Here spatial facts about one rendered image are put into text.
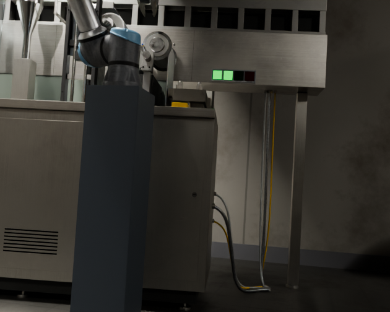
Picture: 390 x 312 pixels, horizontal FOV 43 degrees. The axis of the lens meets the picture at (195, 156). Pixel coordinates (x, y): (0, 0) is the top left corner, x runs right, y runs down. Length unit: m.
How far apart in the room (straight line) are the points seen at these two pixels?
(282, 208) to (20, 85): 2.17
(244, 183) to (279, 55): 1.38
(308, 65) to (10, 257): 1.83
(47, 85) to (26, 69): 0.27
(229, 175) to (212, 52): 1.37
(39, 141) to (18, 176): 0.18
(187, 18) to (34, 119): 1.09
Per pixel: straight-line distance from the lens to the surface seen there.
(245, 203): 3.96
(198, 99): 2.46
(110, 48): 1.91
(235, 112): 4.01
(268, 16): 2.96
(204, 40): 2.90
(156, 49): 2.55
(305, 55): 2.91
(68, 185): 2.30
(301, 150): 2.98
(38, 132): 2.36
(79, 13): 1.98
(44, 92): 3.03
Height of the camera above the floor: 0.57
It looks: 3 degrees up
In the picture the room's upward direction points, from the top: 3 degrees clockwise
